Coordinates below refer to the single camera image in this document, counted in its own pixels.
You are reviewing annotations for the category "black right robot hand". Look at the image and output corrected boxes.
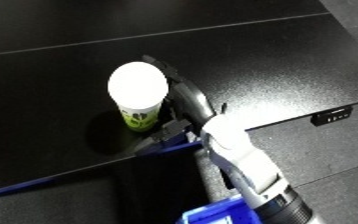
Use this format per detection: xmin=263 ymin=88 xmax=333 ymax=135
xmin=134 ymin=54 xmax=227 ymax=157

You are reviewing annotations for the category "green band paper cup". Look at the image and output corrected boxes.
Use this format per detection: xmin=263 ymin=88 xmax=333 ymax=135
xmin=106 ymin=61 xmax=171 ymax=133

